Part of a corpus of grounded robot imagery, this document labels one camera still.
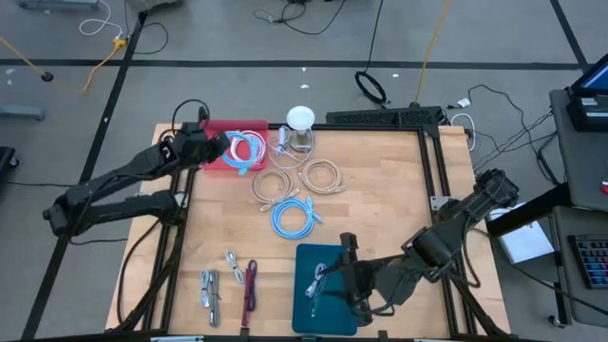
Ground yellow extension cable with plug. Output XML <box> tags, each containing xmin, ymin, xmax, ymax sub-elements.
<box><xmin>0</xmin><ymin>36</ymin><xmax>129</xmax><ymax>95</ymax></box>

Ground white box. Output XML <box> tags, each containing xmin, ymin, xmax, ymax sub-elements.
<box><xmin>486</xmin><ymin>203</ymin><xmax>556</xmax><ymax>266</ymax></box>

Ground white lamp cable with adapter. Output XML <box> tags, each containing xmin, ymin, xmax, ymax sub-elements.
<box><xmin>265</xmin><ymin>124</ymin><xmax>317</xmax><ymax>171</ymax></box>

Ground short grey USB cable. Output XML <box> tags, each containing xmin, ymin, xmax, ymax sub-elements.
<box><xmin>208</xmin><ymin>268</ymin><xmax>222</xmax><ymax>328</ymax></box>

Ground yellow floor cable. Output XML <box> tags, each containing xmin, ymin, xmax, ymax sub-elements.
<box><xmin>413</xmin><ymin>0</ymin><xmax>452</xmax><ymax>106</ymax></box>

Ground white looped cable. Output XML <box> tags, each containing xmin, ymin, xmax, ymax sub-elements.
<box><xmin>450</xmin><ymin>112</ymin><xmax>477</xmax><ymax>153</ymax></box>

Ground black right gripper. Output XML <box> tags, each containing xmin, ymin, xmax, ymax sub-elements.
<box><xmin>323</xmin><ymin>232</ymin><xmax>387</xmax><ymax>329</ymax></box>

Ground black tangled floor cables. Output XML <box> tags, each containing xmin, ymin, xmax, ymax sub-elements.
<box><xmin>446</xmin><ymin>83</ymin><xmax>560</xmax><ymax>186</ymax></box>

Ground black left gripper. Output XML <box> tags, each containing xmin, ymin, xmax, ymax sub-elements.
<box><xmin>178</xmin><ymin>121</ymin><xmax>234</xmax><ymax>168</ymax></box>

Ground red plastic bin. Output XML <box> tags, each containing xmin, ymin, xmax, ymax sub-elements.
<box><xmin>198</xmin><ymin>118</ymin><xmax>270</xmax><ymax>173</ymax></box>

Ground beige HDMI cable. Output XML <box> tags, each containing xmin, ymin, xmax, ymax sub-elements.
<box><xmin>297</xmin><ymin>158</ymin><xmax>348</xmax><ymax>196</ymax></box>
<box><xmin>250</xmin><ymin>167</ymin><xmax>301</xmax><ymax>214</ymax></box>

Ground dark teal mat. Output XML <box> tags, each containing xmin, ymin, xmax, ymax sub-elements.
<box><xmin>291</xmin><ymin>242</ymin><xmax>360</xmax><ymax>337</ymax></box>

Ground black floor cable bundle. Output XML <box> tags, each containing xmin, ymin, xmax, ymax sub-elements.
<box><xmin>253</xmin><ymin>0</ymin><xmax>347</xmax><ymax>37</ymax></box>

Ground black looped floor cable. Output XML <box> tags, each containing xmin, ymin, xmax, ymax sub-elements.
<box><xmin>123</xmin><ymin>9</ymin><xmax>170</xmax><ymax>56</ymax></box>

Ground white floor cable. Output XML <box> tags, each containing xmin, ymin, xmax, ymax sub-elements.
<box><xmin>78</xmin><ymin>0</ymin><xmax>125</xmax><ymax>40</ymax></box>

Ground black aluminium table frame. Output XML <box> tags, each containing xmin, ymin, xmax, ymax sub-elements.
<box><xmin>104</xmin><ymin>122</ymin><xmax>514</xmax><ymax>342</ymax></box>

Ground light blue HDMI cable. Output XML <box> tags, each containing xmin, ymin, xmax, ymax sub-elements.
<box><xmin>269</xmin><ymin>196</ymin><xmax>324</xmax><ymax>241</ymax></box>
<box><xmin>220</xmin><ymin>130</ymin><xmax>262</xmax><ymax>176</ymax></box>

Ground grey side desk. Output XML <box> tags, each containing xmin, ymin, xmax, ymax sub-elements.
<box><xmin>549</xmin><ymin>87</ymin><xmax>608</xmax><ymax>213</ymax></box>

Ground grey keyboard desk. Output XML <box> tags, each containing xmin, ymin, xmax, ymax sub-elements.
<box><xmin>550</xmin><ymin>206</ymin><xmax>608</xmax><ymax>329</ymax></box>

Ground short white USB cable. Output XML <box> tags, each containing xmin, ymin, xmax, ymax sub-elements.
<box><xmin>223</xmin><ymin>249</ymin><xmax>244</xmax><ymax>285</ymax></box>
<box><xmin>303</xmin><ymin>261</ymin><xmax>329</xmax><ymax>299</ymax></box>
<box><xmin>199</xmin><ymin>268</ymin><xmax>213</xmax><ymax>309</ymax></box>

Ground black desktop device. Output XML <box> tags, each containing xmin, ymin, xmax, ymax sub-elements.
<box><xmin>565</xmin><ymin>92</ymin><xmax>608</xmax><ymax>133</ymax></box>

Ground laptop screen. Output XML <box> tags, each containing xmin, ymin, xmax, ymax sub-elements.
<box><xmin>569</xmin><ymin>61</ymin><xmax>608</xmax><ymax>96</ymax></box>

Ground grey equipment base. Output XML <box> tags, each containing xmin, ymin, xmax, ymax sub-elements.
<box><xmin>125</xmin><ymin>0</ymin><xmax>184</xmax><ymax>13</ymax></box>

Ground maroon purple braided USB cable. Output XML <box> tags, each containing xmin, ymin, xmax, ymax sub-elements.
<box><xmin>239</xmin><ymin>258</ymin><xmax>259</xmax><ymax>329</ymax></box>

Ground black coiled floor cable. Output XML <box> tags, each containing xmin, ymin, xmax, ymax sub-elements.
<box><xmin>353</xmin><ymin>0</ymin><xmax>390</xmax><ymax>106</ymax></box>

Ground black desk beam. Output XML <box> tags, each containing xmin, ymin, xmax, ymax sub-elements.
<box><xmin>484</xmin><ymin>182</ymin><xmax>571</xmax><ymax>238</ymax></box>

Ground thin teal cable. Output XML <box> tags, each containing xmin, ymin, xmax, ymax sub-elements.
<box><xmin>308</xmin><ymin>279</ymin><xmax>329</xmax><ymax>318</ymax></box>

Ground black backlit keyboard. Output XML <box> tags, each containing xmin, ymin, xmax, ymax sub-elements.
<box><xmin>567</xmin><ymin>233</ymin><xmax>608</xmax><ymax>290</ymax></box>

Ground grey stand foot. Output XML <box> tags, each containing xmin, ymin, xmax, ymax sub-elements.
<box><xmin>17</xmin><ymin>0</ymin><xmax>102</xmax><ymax>11</ymax></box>
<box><xmin>0</xmin><ymin>104</ymin><xmax>47</xmax><ymax>122</ymax></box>

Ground white dome lamp wooden base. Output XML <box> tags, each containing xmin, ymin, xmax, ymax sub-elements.
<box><xmin>285</xmin><ymin>104</ymin><xmax>316</xmax><ymax>153</ymax></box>

